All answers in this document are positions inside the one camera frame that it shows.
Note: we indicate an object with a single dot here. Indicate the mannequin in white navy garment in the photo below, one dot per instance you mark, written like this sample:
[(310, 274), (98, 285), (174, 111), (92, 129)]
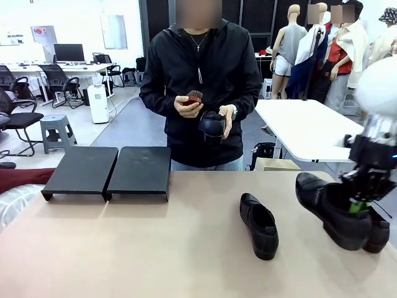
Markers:
[(305, 52)]

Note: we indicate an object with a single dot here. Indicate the person's right forearm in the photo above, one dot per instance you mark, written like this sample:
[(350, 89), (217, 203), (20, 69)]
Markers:
[(152, 102)]

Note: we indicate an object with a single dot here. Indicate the person's left hand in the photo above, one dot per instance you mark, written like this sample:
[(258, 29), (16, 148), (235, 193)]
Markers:
[(229, 118)]

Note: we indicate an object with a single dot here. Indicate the black bag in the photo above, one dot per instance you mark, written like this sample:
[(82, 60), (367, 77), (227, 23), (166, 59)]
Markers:
[(141, 65)]

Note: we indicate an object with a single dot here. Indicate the black leather dress shoe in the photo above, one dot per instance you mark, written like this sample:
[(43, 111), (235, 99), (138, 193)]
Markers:
[(378, 236), (211, 127), (313, 192), (248, 211)]

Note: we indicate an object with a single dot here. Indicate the person's left forearm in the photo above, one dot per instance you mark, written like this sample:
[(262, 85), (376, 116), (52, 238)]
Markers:
[(248, 105)]

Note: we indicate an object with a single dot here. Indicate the mannequin with bucket hat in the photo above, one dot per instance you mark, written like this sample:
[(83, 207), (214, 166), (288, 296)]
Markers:
[(384, 43)]

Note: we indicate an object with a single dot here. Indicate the black metal shoe stand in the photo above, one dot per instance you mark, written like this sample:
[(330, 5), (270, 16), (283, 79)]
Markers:
[(139, 170), (80, 167)]

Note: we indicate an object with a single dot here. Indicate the red cloth pile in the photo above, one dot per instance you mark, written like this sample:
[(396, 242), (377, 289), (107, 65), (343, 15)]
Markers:
[(263, 52)]

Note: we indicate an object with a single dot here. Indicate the white air purifier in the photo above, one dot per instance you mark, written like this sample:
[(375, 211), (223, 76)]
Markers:
[(97, 105)]

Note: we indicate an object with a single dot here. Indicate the grey plastic stool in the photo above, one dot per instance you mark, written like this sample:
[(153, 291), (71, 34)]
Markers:
[(56, 119), (128, 76), (141, 77)]

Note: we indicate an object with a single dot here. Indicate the grey wall panel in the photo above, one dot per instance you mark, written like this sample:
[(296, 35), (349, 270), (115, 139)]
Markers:
[(113, 31)]

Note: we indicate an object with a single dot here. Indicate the person's right hand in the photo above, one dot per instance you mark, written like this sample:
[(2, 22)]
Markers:
[(186, 111)]

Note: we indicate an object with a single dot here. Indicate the black computer monitor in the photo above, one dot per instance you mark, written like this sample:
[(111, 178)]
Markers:
[(68, 52)]

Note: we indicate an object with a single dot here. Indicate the mannequin in red top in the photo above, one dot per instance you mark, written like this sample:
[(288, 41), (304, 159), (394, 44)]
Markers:
[(356, 46)]

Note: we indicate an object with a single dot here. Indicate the white plastic sheet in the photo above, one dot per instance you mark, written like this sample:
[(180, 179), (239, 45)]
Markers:
[(15, 201)]

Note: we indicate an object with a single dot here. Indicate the white plastic crate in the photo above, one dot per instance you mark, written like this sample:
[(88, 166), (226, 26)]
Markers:
[(267, 88)]

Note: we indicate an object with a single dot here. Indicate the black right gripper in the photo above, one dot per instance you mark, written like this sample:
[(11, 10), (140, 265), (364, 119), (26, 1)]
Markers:
[(372, 152)]

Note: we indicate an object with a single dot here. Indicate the mannequin in grey tank top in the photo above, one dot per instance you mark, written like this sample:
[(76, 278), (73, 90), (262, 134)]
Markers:
[(291, 37)]

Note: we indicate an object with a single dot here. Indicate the white folding table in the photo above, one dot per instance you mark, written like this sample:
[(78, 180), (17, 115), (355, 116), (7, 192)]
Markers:
[(294, 124)]

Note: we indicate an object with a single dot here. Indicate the silver wristwatch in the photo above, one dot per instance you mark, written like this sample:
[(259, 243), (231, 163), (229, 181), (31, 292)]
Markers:
[(234, 109)]

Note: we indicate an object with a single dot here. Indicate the person in black jacket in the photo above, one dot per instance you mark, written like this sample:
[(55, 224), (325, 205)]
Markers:
[(214, 62)]

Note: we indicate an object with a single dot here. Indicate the white office desk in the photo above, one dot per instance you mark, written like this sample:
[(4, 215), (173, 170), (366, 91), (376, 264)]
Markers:
[(77, 66)]

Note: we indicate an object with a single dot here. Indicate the dark red cloth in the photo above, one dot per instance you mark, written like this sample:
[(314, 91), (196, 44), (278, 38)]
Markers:
[(21, 180)]

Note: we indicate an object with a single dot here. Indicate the red-brown shoe brush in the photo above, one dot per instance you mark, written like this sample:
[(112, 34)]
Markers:
[(193, 99)]

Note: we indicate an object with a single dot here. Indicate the grey board with red sign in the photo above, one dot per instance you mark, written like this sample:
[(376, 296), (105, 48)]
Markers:
[(43, 40)]

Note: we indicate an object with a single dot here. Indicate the brown cardboard box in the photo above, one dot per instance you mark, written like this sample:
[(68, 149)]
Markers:
[(279, 164)]

